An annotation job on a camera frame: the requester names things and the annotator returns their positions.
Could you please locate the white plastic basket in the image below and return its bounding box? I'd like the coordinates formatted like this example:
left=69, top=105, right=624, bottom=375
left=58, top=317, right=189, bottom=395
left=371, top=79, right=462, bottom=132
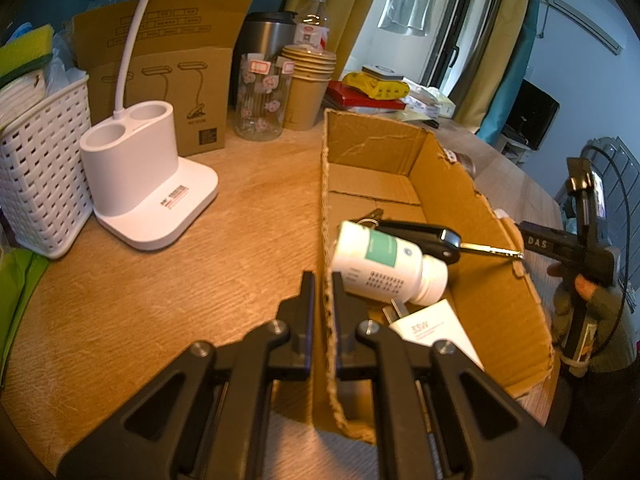
left=0, top=74, right=96, bottom=261

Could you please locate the green and yellow sponge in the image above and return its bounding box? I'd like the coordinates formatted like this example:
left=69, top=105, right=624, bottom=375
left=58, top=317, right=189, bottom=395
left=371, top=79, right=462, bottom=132
left=0, top=24, right=56, bottom=88

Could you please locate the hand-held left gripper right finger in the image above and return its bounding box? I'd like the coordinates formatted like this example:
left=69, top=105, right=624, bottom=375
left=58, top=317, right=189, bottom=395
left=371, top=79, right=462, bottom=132
left=331, top=271, right=583, bottom=480

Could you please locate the red book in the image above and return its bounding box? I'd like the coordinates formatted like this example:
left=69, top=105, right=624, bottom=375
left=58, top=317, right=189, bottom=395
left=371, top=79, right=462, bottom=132
left=324, top=81, right=408, bottom=111

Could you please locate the brown lamp packaging box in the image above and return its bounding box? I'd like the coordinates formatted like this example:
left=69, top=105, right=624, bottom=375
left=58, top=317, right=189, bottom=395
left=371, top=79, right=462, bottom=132
left=72, top=0, right=254, bottom=158

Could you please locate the black car key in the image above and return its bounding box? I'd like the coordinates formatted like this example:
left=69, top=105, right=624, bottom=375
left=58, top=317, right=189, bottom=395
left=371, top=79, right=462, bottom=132
left=375, top=217, right=526, bottom=266

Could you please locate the black computer monitor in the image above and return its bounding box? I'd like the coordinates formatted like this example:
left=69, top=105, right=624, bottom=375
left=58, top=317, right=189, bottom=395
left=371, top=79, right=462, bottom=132
left=502, top=80, right=561, bottom=151

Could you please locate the flower print glass jar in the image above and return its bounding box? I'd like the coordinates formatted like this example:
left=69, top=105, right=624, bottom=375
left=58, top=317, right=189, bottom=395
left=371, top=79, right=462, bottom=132
left=234, top=52, right=296, bottom=142

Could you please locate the white air conditioner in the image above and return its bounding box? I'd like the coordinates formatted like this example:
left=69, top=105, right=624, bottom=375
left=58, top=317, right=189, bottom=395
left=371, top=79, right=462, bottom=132
left=542, top=0, right=626, bottom=56

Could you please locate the black cable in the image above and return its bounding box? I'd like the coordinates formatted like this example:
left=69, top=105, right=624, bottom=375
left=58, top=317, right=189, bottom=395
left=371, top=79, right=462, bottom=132
left=580, top=142, right=632, bottom=351

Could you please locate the person's right hand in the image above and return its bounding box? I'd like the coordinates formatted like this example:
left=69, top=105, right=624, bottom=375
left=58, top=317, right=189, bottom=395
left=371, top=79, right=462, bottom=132
left=547, top=262, right=626, bottom=361

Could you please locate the stack of paper cups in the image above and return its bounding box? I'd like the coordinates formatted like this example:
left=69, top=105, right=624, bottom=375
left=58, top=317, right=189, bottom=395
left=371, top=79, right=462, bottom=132
left=280, top=44, right=338, bottom=132

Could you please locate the clear water bottle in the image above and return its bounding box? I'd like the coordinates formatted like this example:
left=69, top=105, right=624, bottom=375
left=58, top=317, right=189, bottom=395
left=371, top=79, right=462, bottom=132
left=294, top=0, right=332, bottom=53

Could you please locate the black door frame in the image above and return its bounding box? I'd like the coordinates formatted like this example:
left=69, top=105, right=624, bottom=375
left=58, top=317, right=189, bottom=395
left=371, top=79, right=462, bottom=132
left=425, top=0, right=481, bottom=91

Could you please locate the white flat box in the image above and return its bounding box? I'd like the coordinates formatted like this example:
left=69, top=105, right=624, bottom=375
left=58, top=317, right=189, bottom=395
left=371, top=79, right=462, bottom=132
left=405, top=80, right=441, bottom=121

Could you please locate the white charger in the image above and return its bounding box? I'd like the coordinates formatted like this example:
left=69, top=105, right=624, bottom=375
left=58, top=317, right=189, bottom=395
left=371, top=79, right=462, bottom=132
left=382, top=297, right=486, bottom=373

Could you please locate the white pill bottle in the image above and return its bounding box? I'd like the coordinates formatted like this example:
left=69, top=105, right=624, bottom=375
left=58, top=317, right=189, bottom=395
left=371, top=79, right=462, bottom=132
left=327, top=220, right=449, bottom=306

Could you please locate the clear plastic bag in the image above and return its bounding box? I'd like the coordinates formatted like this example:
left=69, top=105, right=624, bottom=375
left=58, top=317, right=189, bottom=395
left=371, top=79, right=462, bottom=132
left=45, top=30, right=88, bottom=98

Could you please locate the cardboard box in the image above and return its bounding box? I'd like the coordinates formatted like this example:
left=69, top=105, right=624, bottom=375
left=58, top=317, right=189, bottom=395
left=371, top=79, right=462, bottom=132
left=312, top=107, right=556, bottom=446

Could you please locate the grey padded headboard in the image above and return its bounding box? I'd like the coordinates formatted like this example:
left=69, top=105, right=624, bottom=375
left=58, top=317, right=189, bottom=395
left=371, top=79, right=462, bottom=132
left=552, top=135, right=640, bottom=211

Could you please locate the green tissue pack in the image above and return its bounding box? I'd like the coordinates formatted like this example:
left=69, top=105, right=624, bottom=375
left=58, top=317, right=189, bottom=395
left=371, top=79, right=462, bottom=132
left=0, top=247, right=51, bottom=386

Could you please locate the white desk lamp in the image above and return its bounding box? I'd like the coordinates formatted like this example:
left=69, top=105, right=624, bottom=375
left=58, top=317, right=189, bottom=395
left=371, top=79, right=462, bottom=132
left=80, top=0, right=221, bottom=252

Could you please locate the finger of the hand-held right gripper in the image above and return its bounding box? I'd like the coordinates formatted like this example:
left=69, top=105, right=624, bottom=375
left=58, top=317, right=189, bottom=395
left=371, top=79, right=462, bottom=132
left=517, top=220, right=583, bottom=266

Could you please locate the yellow curtain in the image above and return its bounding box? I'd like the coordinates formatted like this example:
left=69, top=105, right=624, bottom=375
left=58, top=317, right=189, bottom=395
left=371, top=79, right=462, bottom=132
left=447, top=0, right=531, bottom=133
left=282, top=0, right=391, bottom=83

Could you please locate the stainless steel thermos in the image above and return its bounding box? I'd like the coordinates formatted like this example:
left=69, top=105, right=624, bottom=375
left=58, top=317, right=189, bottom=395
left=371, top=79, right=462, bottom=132
left=231, top=11, right=298, bottom=108

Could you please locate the white folded cloth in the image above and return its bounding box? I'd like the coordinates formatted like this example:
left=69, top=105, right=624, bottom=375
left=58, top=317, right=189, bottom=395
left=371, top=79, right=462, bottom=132
left=0, top=67, right=51, bottom=126

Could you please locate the pale yellow plastic bag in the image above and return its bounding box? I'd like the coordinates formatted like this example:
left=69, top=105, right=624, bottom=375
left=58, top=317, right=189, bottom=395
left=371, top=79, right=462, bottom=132
left=425, top=86, right=457, bottom=118

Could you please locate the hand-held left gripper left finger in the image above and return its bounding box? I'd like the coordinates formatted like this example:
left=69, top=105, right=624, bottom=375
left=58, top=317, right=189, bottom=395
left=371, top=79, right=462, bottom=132
left=56, top=270, right=317, bottom=480

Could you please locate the white computer desk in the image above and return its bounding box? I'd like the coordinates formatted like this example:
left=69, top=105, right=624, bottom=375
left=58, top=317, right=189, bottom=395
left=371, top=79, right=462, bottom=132
left=492, top=135, right=536, bottom=166

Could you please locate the person's right forearm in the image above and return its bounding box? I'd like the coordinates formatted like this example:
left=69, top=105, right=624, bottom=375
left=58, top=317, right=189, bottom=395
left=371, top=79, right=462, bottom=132
left=585, top=310, right=640, bottom=376

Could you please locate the white power bank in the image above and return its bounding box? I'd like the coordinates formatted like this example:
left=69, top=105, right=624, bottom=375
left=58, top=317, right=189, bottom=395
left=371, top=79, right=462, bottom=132
left=361, top=64, right=405, bottom=83

